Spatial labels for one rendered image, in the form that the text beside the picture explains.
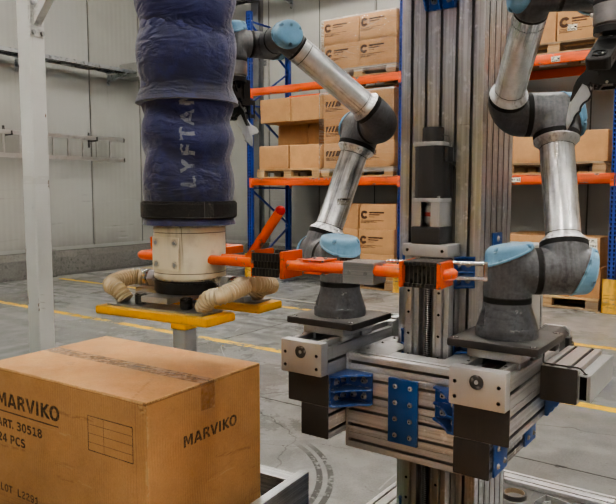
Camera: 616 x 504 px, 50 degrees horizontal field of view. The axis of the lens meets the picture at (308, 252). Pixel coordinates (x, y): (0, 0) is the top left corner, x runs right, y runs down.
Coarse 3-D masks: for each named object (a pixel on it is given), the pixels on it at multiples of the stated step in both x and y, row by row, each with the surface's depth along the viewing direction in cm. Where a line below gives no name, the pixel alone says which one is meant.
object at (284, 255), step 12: (252, 252) 144; (264, 252) 148; (276, 252) 151; (288, 252) 143; (300, 252) 147; (252, 264) 145; (264, 264) 143; (276, 264) 142; (252, 276) 145; (264, 276) 143; (276, 276) 141; (288, 276) 143
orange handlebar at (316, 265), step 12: (144, 252) 163; (228, 252) 177; (240, 252) 182; (216, 264) 152; (228, 264) 150; (240, 264) 148; (288, 264) 141; (300, 264) 140; (312, 264) 138; (324, 264) 137; (336, 264) 136; (384, 264) 135; (396, 264) 134; (384, 276) 131; (396, 276) 129; (444, 276) 124; (456, 276) 125
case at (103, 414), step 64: (0, 384) 170; (64, 384) 155; (128, 384) 154; (192, 384) 154; (256, 384) 173; (0, 448) 172; (64, 448) 157; (128, 448) 145; (192, 448) 154; (256, 448) 175
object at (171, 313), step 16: (112, 304) 156; (128, 304) 155; (144, 304) 155; (160, 304) 155; (176, 304) 155; (192, 304) 148; (160, 320) 146; (176, 320) 144; (192, 320) 141; (208, 320) 140; (224, 320) 144
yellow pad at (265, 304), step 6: (252, 300) 160; (258, 300) 160; (264, 300) 162; (270, 300) 163; (276, 300) 163; (222, 306) 161; (228, 306) 160; (234, 306) 159; (240, 306) 158; (246, 306) 157; (252, 306) 157; (258, 306) 156; (264, 306) 157; (270, 306) 160; (276, 306) 162; (252, 312) 157; (258, 312) 156
